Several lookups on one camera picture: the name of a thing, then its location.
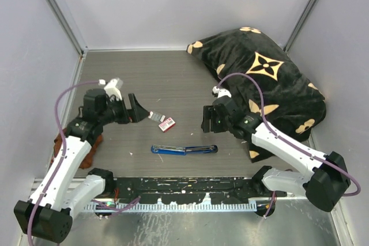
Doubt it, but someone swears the brown cloth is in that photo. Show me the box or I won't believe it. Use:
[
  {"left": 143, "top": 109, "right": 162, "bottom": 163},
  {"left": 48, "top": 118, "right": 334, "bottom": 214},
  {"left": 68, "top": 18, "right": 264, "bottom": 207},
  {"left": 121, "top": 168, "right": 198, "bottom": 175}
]
[{"left": 51, "top": 134, "right": 104, "bottom": 169}]

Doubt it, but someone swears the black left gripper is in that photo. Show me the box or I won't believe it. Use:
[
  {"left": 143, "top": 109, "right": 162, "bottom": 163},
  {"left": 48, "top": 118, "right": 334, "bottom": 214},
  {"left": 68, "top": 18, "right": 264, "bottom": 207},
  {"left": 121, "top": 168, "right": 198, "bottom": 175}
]
[{"left": 99, "top": 93, "right": 150, "bottom": 126}]

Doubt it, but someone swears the white slotted cable duct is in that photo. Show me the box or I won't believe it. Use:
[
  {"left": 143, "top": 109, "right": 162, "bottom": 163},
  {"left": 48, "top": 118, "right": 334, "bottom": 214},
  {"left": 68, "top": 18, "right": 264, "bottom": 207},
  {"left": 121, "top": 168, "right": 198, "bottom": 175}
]
[{"left": 80, "top": 199, "right": 257, "bottom": 213}]

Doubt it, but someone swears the black floral plush blanket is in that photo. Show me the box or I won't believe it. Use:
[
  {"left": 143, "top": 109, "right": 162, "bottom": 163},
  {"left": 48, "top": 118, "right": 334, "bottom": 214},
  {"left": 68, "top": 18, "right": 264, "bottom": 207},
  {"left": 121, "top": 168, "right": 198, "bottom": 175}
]
[{"left": 186, "top": 26, "right": 327, "bottom": 164}]

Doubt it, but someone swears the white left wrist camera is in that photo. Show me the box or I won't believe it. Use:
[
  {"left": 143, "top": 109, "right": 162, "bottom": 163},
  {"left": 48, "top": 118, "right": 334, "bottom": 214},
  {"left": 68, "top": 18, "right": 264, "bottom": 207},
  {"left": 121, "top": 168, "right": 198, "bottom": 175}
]
[{"left": 99, "top": 78, "right": 123, "bottom": 100}]

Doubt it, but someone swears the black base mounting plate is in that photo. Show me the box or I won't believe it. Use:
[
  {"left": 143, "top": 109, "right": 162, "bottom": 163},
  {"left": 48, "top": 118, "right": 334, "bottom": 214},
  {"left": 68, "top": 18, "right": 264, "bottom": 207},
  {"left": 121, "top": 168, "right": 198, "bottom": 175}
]
[{"left": 98, "top": 177, "right": 272, "bottom": 205}]

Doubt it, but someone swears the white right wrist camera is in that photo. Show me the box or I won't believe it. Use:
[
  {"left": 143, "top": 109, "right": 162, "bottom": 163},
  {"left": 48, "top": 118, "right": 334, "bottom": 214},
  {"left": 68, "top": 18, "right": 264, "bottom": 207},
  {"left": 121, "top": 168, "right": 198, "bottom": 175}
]
[{"left": 212, "top": 86, "right": 232, "bottom": 99}]

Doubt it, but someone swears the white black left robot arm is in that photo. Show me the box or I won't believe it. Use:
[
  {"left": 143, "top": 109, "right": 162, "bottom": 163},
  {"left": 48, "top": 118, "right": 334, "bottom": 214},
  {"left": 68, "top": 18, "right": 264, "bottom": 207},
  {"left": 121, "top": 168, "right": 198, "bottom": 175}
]
[{"left": 14, "top": 89, "right": 149, "bottom": 243}]

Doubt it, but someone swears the red staple box sleeve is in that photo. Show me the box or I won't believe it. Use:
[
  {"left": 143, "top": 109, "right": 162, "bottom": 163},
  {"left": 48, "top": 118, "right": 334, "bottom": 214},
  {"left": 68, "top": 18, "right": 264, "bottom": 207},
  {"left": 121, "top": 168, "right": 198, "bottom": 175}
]
[{"left": 159, "top": 118, "right": 176, "bottom": 133}]

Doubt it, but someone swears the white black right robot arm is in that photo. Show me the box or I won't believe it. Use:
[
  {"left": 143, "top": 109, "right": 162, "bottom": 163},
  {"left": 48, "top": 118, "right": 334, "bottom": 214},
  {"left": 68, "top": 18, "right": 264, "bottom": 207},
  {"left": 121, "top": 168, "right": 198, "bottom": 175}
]
[{"left": 201, "top": 96, "right": 351, "bottom": 212}]

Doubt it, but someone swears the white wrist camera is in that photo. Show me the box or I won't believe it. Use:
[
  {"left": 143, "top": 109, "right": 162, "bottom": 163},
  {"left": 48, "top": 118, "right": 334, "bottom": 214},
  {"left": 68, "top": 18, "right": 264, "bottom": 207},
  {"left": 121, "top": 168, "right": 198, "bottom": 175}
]
[
  {"left": 99, "top": 78, "right": 123, "bottom": 100},
  {"left": 212, "top": 86, "right": 232, "bottom": 99}
]

